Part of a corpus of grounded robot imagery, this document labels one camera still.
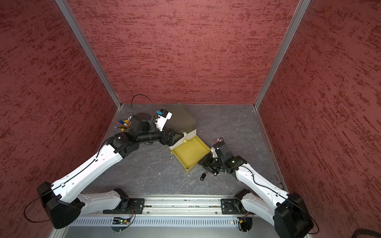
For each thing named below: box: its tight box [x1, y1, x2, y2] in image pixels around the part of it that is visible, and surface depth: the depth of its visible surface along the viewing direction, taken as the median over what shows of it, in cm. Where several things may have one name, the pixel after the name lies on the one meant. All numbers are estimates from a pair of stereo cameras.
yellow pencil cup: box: [119, 119, 131, 132], surface depth 97 cm
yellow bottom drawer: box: [169, 135, 211, 171], surface depth 95 cm
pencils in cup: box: [113, 117, 131, 132], surface depth 97 cm
